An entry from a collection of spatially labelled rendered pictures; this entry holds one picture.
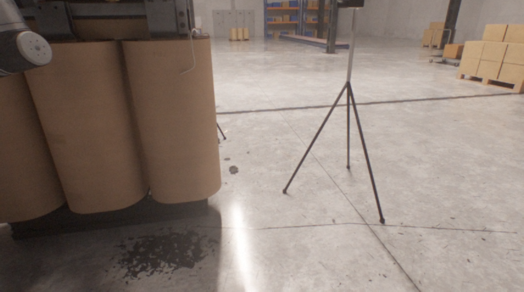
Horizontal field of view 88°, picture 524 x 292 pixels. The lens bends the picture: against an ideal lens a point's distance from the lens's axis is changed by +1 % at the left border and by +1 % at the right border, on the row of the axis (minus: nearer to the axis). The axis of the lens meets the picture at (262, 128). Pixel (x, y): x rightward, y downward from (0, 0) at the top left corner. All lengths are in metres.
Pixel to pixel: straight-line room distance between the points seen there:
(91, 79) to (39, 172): 0.60
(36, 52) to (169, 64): 0.50
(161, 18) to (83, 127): 0.64
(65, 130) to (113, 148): 0.22
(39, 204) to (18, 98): 0.56
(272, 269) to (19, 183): 1.32
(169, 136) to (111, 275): 0.73
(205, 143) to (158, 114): 0.28
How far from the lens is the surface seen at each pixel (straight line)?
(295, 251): 1.60
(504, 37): 6.90
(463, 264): 1.83
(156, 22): 1.38
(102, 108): 1.49
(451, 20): 13.42
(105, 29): 1.53
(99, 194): 1.69
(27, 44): 1.10
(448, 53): 8.90
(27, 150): 1.75
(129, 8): 1.46
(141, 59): 1.38
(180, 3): 1.43
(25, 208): 1.88
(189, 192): 1.60
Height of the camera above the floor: 1.15
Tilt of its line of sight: 22 degrees down
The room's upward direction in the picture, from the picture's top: 1 degrees counter-clockwise
